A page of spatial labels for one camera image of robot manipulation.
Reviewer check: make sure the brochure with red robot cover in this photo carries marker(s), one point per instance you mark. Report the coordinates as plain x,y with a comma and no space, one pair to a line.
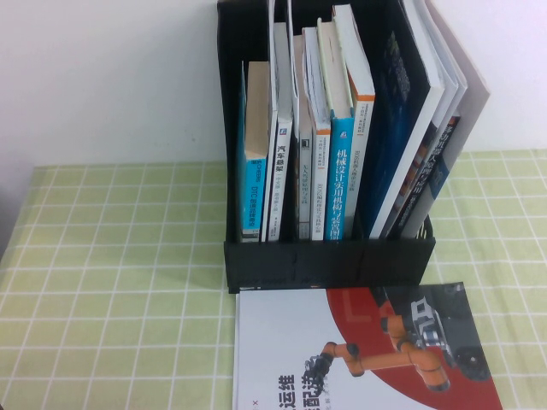
363,316

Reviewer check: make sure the cyan book tan pages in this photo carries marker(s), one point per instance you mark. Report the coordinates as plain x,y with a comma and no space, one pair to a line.
255,192

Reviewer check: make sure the white book black spine band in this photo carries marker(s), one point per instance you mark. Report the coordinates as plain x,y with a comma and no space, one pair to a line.
280,179

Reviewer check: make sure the grey spine book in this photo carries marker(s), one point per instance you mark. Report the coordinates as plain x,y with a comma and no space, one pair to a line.
305,188

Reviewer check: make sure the white book orange band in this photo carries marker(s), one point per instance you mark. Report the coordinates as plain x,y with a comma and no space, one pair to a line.
321,183
359,171

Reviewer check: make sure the black book holder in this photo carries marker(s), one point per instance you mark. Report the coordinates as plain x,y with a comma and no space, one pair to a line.
299,260

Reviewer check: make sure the teal spine book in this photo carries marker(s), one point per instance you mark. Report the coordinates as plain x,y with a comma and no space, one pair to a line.
340,183

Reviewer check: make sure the large dark blue book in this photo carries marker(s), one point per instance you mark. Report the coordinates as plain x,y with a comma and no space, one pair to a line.
393,128

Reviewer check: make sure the dark spine robot book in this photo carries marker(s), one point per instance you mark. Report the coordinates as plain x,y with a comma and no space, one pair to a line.
436,171

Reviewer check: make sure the thin white booklet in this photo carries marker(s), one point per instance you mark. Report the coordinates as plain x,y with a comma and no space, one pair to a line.
272,85

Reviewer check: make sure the green checked tablecloth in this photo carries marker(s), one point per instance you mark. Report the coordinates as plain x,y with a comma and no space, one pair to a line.
107,277

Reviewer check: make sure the thin white brochure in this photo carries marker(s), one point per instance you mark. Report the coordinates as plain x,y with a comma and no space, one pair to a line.
461,91

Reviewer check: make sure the pale grey large brochure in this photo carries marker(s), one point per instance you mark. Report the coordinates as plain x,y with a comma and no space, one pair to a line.
472,94

